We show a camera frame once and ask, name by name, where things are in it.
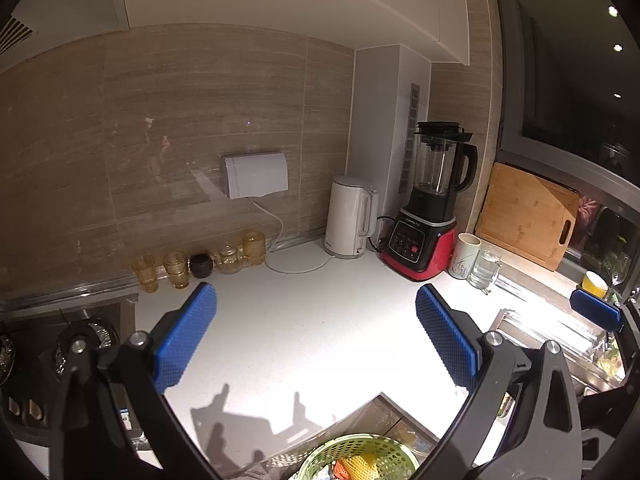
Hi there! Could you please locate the amber ribbed glass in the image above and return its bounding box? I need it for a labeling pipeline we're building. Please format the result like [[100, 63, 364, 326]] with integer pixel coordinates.
[[162, 251, 191, 290], [131, 255, 160, 293]]

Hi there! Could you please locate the small glass teapot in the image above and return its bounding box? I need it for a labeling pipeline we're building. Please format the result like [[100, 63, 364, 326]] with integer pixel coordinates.
[[212, 242, 246, 275]]

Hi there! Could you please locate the small black cup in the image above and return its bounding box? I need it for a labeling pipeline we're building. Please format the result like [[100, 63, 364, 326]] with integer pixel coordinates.
[[189, 252, 215, 278]]

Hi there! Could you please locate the ceiling air vent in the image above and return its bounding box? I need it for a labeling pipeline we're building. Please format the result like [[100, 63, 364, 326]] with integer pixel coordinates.
[[0, 15, 39, 56]]

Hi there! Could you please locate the clear glass mug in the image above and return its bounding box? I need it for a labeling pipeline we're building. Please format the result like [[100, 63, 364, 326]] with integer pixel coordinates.
[[467, 249, 503, 295]]

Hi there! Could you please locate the red and black blender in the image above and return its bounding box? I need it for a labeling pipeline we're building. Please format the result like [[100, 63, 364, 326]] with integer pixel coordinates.
[[378, 121, 479, 282]]

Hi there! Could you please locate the stainless steel sink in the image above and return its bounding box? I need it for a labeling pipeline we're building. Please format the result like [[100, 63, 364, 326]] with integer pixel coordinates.
[[487, 307, 626, 396]]

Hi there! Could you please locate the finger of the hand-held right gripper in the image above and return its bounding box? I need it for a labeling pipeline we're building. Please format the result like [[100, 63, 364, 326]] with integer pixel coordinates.
[[570, 287, 624, 334]]

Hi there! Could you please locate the amber glass cup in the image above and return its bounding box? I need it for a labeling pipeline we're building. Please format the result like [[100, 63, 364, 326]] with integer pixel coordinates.
[[242, 230, 267, 267]]

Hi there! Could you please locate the wooden cutting board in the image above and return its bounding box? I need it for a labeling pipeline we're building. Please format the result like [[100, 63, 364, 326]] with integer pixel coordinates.
[[474, 161, 580, 272]]

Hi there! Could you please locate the green plastic basket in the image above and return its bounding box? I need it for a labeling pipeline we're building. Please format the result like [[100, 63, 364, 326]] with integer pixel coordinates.
[[295, 432, 422, 480]]

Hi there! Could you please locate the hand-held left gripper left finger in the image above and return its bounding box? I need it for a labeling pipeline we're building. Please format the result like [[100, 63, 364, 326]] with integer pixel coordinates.
[[55, 282, 222, 480]]

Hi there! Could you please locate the gas stove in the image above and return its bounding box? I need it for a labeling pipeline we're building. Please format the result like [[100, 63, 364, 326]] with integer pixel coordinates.
[[0, 295, 138, 446]]

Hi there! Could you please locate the white wall socket cover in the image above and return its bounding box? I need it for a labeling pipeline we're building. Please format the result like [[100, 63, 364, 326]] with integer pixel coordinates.
[[221, 151, 290, 200]]

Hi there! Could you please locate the white electric kettle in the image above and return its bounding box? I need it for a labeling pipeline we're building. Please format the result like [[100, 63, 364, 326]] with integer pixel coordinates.
[[324, 175, 379, 260]]

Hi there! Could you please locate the white printed mug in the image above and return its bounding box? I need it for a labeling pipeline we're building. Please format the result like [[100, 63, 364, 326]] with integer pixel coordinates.
[[447, 232, 482, 280]]

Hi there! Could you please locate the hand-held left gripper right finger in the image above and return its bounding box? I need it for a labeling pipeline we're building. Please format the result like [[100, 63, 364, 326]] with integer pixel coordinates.
[[415, 284, 584, 480]]

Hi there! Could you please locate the yellow cup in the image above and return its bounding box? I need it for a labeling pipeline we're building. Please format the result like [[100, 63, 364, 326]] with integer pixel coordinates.
[[582, 270, 610, 298]]

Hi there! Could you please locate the white kettle cable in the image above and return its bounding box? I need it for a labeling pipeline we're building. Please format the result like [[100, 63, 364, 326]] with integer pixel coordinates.
[[247, 196, 333, 275]]

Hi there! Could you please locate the white wall cabinet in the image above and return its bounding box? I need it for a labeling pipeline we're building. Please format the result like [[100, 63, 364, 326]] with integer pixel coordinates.
[[107, 0, 473, 67]]

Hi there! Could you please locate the grey vent strip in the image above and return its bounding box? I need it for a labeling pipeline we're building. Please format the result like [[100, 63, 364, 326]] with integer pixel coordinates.
[[400, 81, 422, 196]]

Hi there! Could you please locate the window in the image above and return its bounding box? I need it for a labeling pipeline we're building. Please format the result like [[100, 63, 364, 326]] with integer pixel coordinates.
[[500, 0, 640, 286]]

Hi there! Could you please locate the black blender cable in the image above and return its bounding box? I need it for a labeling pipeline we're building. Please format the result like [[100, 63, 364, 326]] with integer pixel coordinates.
[[367, 216, 396, 252]]

